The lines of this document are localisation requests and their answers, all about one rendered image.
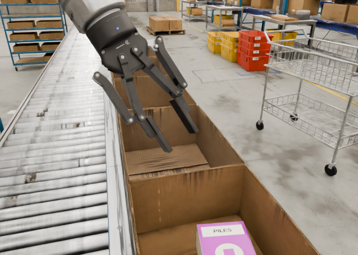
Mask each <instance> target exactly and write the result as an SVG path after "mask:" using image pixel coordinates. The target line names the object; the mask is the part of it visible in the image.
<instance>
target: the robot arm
mask: <svg viewBox="0 0 358 255"><path fill-rule="evenodd" d="M57 1H58V2H59V3H60V5H61V7H62V9H63V10H64V11H65V12H66V14H67V15H68V17H69V19H70V20H71V21H72V23H73V24H74V25H75V27H76V28H77V30H78V31H79V33H81V34H86V36H87V38H88V39H89V41H90V42H91V44H92V45H93V47H94V48H95V50H96V51H97V53H98V54H99V56H100V58H101V64H102V66H101V68H100V69H99V70H98V71H96V72H95V73H94V74H93V77H92V79H93V81H94V82H96V83H97V84H98V85H99V86H101V87H102V88H103V89H104V91H105V93H106V94H107V96H108V97H109V99H110V100H111V102H112V103H113V105H114V107H115V108H116V110H117V111H118V113H119V115H120V116H121V117H122V119H123V120H124V122H125V123H126V124H127V125H129V124H134V123H138V124H139V125H140V126H141V128H142V129H143V131H144V132H145V134H146V135H147V137H149V138H153V137H155V139H156V140H157V142H158V143H159V144H160V146H161V148H162V149H163V151H164V152H166V153H170V152H172V151H173V150H172V148H171V146H170V145H169V143H168V142H167V140H166V139H165V137H164V135H163V134H162V132H161V131H160V130H159V128H158V127H157V125H156V123H155V122H154V120H153V119H152V117H151V116H147V117H146V116H145V114H144V111H143V108H142V105H141V102H140V99H139V96H138V93H137V90H136V87H135V84H134V81H133V76H132V74H133V73H134V72H135V71H138V70H143V71H144V72H145V73H147V74H148V75H149V76H150V77H151V78H152V79H153V80H154V81H155V82H156V83H157V84H158V85H159V86H160V87H161V88H163V89H164V90H165V91H166V92H167V93H168V94H169V95H170V96H171V97H172V98H173V99H172V100H170V101H169V102H170V104H171V105H172V107H173V108H174V110H175V111H176V113H177V115H178V116H179V118H180V119H181V121H182V123H183V124H184V126H185V127H186V129H187V130H188V132H189V133H197V132H198V131H199V130H198V128H197V127H196V125H195V124H194V122H193V120H192V119H191V117H190V115H189V114H188V112H190V111H191V110H190V107H189V105H188V104H187V102H186V101H185V99H184V98H183V91H184V90H185V88H186V87H187V86H188V84H187V82H186V80H185V79H184V77H183V76H182V74H181V72H180V71H179V69H178V68H177V66H176V64H175V63H174V62H173V60H172V58H171V57H170V55H169V54H168V52H167V51H166V49H165V45H164V41H163V38H162V37H161V36H157V38H155V39H149V40H146V39H145V38H144V37H142V36H141V35H140V34H139V32H138V31H137V29H136V27H135V26H134V24H133V22H132V21H131V19H130V17H129V16H128V14H127V13H126V11H125V8H126V3H125V1H124V0H57ZM148 47H149V48H150V49H151V51H152V52H155V54H156V56H157V58H158V60H159V61H160V63H161V64H162V66H163V67H164V69H165V71H166V72H167V74H168V75H169V77H170V78H171V80H172V81H173V83H174V84H173V83H172V82H171V81H170V80H169V79H168V78H167V77H166V76H165V75H164V74H163V73H162V72H161V71H160V70H159V69H158V68H157V67H156V66H155V65H154V63H153V62H152V61H151V60H150V59H149V58H148ZM107 70H108V71H111V72H113V73H115V74H118V75H120V78H121V80H122V83H123V85H124V87H125V90H126V93H127V96H128V99H129V102H130V104H131V107H132V110H133V113H134V116H132V115H131V113H130V112H129V110H128V109H127V107H126V105H125V104H124V102H123V101H122V99H121V97H120V96H119V94H118V93H117V91H116V89H115V88H114V87H113V85H112V84H111V82H110V81H109V80H108V79H109V75H108V73H107Z"/></svg>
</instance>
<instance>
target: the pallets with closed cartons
mask: <svg viewBox="0 0 358 255"><path fill-rule="evenodd" d="M146 30H147V31H149V33H151V34H153V36H166V35H185V29H182V20H181V19H179V18H177V17H174V16H162V17H149V26H146ZM181 32H183V34H171V33H181ZM165 33H168V34H165ZM155 34H164V35H155Z"/></svg>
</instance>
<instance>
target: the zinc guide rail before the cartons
mask: <svg viewBox="0 0 358 255"><path fill-rule="evenodd" d="M107 73H108V75H109V79H108V80H109V81H110V82H111V74H110V71H108V70H107ZM104 115H105V142H106V157H107V184H108V211H109V238H110V255H132V246H131V238H130V232H129V224H128V215H127V206H126V197H125V189H124V180H123V172H122V167H121V158H120V149H119V140H118V132H117V123H116V114H115V107H114V105H113V103H112V102H111V100H110V99H109V97H108V96H107V94H106V93H105V91H104Z"/></svg>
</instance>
